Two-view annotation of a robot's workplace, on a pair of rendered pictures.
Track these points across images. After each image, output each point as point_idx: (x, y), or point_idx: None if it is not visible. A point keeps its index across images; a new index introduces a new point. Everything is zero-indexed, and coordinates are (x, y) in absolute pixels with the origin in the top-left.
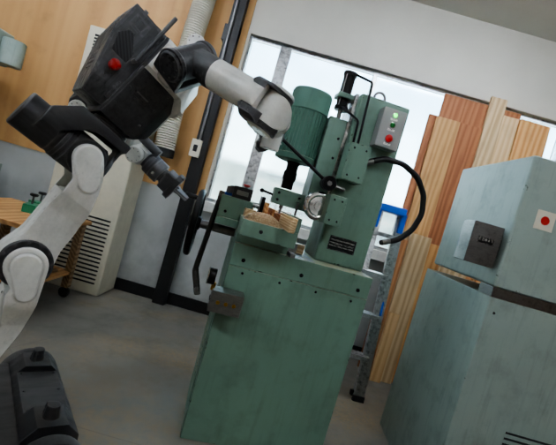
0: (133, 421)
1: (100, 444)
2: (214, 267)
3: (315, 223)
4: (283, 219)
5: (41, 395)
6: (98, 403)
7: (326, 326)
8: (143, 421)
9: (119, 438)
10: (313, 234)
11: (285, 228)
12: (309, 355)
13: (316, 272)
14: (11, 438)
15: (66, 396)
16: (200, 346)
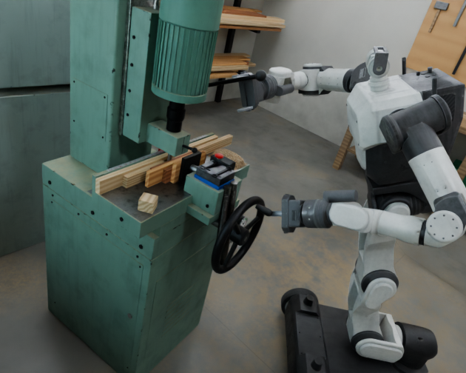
0: (223, 353)
1: (254, 341)
2: (241, 216)
3: (125, 140)
4: (210, 146)
5: (310, 329)
6: None
7: None
8: (215, 350)
9: (240, 341)
10: (129, 151)
11: (222, 146)
12: None
13: None
14: (321, 308)
15: (294, 327)
16: (170, 321)
